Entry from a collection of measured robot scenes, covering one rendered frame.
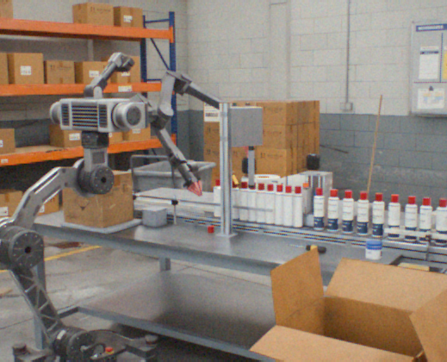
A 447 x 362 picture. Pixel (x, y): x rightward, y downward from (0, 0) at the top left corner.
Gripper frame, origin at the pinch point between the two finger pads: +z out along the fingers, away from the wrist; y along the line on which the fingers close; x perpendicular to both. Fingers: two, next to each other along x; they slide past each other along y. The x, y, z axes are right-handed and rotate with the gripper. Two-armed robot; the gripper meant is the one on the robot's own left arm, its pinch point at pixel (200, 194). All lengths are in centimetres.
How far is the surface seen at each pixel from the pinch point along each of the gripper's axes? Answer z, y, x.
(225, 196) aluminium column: 15.2, -14.4, -21.9
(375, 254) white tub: 82, -15, -70
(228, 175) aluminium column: 8.4, -13.7, -30.0
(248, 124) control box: -5, -9, -53
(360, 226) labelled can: 67, 2, -64
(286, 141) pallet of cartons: -87, 315, 84
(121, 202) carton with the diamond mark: -18.3, -28.3, 26.8
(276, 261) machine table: 61, -41, -41
